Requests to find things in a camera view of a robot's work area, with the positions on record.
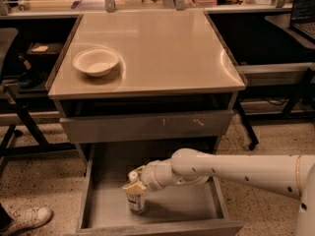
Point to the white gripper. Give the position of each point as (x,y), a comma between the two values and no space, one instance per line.
(152,177)

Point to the clear plastic bottle white cap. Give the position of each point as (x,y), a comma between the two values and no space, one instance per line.
(136,202)

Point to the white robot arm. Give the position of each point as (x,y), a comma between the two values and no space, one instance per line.
(289,175)

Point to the open middle drawer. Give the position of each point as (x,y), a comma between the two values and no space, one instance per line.
(175,211)

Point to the closed top drawer front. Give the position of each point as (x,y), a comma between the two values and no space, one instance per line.
(141,127)

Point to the grey drawer cabinet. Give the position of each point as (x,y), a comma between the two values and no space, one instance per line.
(169,61)

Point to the white sneaker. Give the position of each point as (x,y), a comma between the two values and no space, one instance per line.
(30,218)

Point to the white paper bowl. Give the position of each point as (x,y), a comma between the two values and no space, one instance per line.
(96,62)

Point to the black rolling stand left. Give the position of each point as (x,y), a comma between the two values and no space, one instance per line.
(7,37)

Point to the grey rolling table right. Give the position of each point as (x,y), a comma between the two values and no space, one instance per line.
(278,65)

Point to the black laptop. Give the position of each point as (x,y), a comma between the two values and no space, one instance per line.
(302,18)

